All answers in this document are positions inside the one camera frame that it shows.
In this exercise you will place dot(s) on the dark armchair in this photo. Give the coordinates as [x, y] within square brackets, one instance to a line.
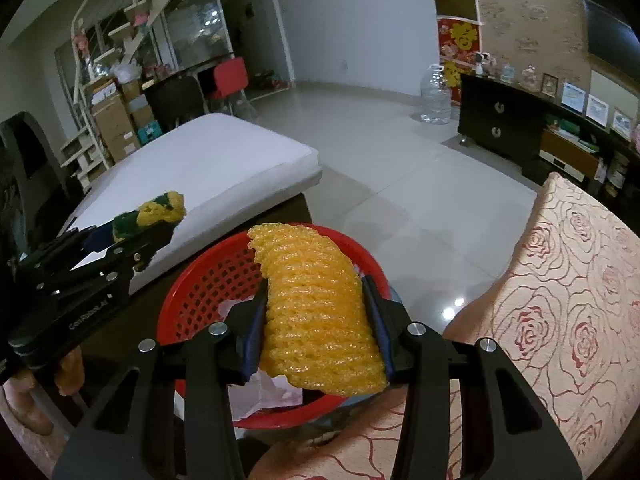
[30, 160]

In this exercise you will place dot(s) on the white tissue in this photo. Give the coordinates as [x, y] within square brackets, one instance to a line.
[270, 390]

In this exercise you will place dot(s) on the red festive wall poster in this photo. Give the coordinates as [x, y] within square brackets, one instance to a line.
[457, 35]

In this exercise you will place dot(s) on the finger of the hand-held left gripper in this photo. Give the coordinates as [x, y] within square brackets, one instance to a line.
[150, 242]
[97, 240]

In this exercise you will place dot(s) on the dark small picture frame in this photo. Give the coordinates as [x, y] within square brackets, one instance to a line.
[550, 84]

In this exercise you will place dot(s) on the colourful floor toy set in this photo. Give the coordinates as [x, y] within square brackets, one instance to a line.
[267, 81]

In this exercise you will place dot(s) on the white cushioned sofa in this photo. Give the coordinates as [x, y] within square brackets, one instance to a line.
[210, 160]

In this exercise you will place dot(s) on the wall television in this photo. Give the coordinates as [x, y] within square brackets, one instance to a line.
[612, 35]

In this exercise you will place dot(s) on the small blue figurine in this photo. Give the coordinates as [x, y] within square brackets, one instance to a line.
[506, 73]

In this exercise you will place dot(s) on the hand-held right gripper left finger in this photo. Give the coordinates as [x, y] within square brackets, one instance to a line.
[252, 340]

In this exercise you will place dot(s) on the glass dome ornament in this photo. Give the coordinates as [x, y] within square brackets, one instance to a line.
[529, 76]

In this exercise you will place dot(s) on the stack of cardboard boxes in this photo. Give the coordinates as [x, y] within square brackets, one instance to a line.
[112, 120]

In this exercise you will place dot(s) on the yellow foam net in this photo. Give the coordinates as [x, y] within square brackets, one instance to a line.
[315, 310]

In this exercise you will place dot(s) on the pink toy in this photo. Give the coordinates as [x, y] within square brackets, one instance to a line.
[140, 17]

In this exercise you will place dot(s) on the clear water jug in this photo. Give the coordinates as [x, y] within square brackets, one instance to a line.
[435, 100]

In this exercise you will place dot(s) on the white picture frame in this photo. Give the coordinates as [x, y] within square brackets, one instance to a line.
[597, 105]

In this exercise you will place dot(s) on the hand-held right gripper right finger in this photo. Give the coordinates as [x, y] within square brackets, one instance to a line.
[380, 330]

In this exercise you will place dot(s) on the red chair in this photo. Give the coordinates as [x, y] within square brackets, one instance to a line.
[230, 77]

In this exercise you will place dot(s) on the rose patterned tablecloth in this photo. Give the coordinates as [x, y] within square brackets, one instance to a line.
[550, 285]

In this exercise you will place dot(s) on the white cloth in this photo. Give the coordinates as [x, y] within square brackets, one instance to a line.
[232, 306]

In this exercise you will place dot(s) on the red plastic mesh basket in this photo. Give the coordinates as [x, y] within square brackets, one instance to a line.
[210, 285]

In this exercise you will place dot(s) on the hanging doll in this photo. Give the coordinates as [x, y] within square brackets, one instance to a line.
[82, 46]

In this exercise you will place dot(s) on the blue picture frame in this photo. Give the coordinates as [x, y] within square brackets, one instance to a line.
[572, 95]

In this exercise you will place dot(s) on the beige board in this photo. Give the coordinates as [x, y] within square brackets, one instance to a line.
[617, 85]

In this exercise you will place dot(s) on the black chair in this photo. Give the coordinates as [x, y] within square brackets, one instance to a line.
[175, 100]

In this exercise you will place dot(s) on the person's left hand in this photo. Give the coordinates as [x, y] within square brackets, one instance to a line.
[25, 400]

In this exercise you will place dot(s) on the white plastic bag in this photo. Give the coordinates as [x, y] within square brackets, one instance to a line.
[125, 72]

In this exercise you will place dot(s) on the yellow green sponge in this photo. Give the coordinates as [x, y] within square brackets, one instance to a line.
[155, 212]

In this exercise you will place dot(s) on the grey picture frame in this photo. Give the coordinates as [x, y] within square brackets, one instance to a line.
[622, 121]

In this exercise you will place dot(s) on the black television cabinet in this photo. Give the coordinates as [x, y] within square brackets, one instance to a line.
[482, 105]

